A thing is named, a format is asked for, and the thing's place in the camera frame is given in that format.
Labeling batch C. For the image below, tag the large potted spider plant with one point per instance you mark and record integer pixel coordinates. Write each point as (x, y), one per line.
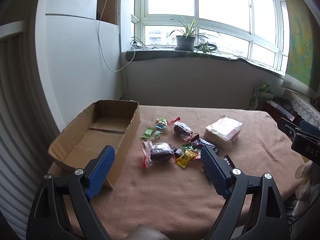
(185, 42)

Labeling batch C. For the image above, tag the person's right hand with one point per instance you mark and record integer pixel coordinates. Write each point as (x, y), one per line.
(305, 180)

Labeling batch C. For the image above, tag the dark green candy packet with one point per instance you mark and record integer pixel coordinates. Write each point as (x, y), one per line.
(186, 146)

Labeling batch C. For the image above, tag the cardboard box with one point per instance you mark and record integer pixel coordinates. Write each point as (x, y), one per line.
(100, 130)

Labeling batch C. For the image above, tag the pale green wrapped candy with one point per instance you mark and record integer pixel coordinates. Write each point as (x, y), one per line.
(157, 135)

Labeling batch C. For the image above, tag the yellow candy packet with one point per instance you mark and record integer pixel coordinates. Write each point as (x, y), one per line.
(186, 158)

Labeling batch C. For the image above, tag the green printed bag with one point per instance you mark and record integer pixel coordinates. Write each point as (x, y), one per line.
(257, 97)

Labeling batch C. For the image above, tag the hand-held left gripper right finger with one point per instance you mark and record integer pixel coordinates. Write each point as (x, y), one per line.
(215, 172)

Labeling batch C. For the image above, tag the dark snack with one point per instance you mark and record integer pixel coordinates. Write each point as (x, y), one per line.
(160, 152)

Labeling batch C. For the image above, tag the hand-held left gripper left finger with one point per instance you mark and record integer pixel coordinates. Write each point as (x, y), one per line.
(100, 170)

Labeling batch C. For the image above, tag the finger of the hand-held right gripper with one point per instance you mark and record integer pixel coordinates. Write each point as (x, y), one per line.
(288, 128)
(311, 128)

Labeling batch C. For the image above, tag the small potted plant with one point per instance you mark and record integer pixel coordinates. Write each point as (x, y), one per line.
(205, 48)

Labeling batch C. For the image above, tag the white ribbed panel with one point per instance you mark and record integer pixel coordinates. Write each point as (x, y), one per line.
(22, 130)

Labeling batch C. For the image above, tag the wall map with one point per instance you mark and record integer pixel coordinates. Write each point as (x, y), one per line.
(301, 42)

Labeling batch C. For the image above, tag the white lace cloth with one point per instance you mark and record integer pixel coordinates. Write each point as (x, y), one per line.
(303, 105)

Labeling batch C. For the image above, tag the pink white snack packet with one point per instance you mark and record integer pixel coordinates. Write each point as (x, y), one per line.
(147, 145)

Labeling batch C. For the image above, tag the colourful round candy packet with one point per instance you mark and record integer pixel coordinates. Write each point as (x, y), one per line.
(160, 123)

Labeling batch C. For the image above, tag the sandwich bread packet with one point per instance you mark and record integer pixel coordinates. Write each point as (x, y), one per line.
(223, 131)

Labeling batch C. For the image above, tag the brown cardboard sheet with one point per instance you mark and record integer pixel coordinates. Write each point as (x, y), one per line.
(110, 2)

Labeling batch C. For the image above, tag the white framed window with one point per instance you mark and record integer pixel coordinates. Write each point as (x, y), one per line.
(200, 22)

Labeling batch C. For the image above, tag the dark snack packet red ends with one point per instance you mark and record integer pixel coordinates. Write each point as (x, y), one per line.
(182, 129)

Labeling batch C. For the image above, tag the white cabinet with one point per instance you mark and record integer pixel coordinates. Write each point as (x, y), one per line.
(80, 67)

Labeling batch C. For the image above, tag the small black candy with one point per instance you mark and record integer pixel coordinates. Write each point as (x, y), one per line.
(178, 152)

